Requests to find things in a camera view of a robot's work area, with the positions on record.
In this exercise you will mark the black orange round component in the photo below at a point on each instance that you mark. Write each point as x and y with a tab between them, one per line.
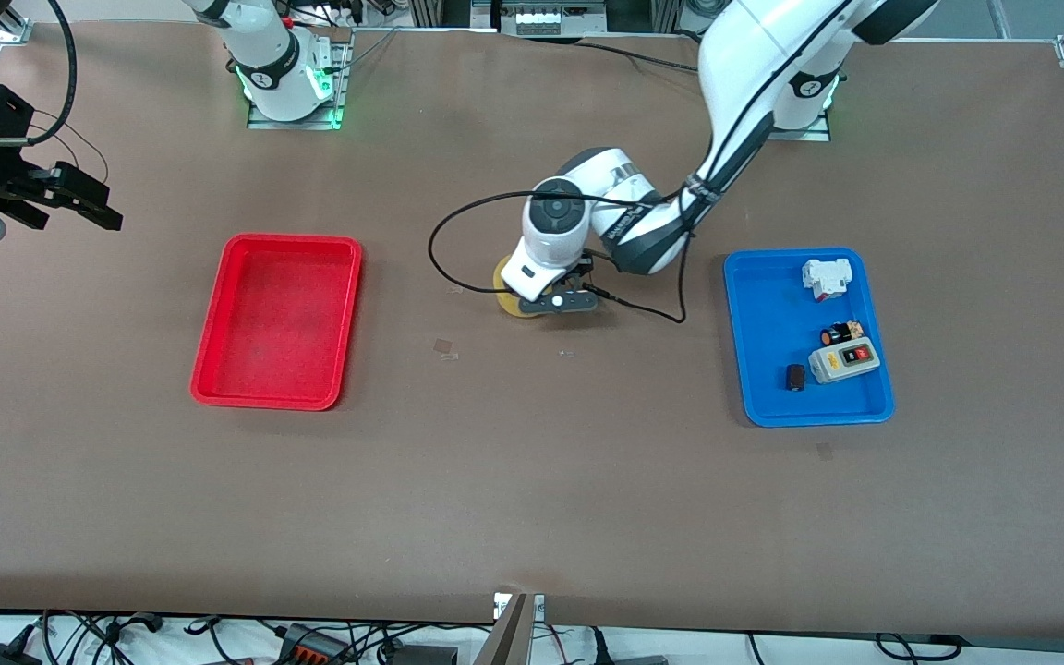
833	335

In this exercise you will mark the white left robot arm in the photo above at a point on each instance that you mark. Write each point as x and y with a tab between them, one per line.
754	55

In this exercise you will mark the white circuit breaker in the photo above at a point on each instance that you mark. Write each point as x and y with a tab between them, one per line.
826	275

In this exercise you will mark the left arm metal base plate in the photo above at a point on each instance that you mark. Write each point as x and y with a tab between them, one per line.
809	136

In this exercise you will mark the blue plastic tray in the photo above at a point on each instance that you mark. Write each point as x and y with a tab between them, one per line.
772	399

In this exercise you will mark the black power adapter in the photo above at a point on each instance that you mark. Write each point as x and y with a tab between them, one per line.
6	654

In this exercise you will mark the aluminium profile bracket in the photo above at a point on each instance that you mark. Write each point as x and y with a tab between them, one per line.
509	633

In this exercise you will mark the red plastic tray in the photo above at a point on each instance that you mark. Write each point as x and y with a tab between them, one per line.
255	374

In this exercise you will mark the small black block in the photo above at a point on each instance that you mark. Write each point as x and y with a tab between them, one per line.
796	377

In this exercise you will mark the small beige connector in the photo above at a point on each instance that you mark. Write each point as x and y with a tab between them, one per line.
854	329

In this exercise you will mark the yellow clear tape roll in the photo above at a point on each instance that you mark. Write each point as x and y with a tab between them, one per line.
506	297

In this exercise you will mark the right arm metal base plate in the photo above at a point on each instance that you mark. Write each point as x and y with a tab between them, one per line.
264	124

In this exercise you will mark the grey socket strip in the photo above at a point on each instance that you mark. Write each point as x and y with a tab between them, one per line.
537	17

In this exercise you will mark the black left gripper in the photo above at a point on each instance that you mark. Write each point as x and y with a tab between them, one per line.
582	270

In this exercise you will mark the grey push-button switch box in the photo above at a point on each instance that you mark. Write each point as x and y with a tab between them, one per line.
841	362

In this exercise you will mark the black orange power strip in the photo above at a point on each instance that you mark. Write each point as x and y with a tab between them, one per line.
310	646

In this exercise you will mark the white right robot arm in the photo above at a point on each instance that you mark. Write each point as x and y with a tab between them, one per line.
269	55

